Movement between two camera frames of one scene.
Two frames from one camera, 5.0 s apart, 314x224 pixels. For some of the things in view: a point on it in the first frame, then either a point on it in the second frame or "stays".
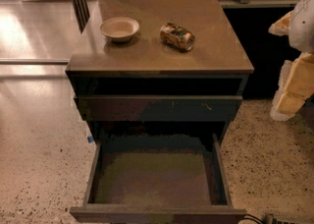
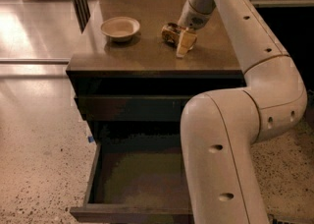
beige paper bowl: [120, 28] stays
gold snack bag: [176, 36] stays
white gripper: [302, 28] to [193, 19]
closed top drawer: [156, 108] stays
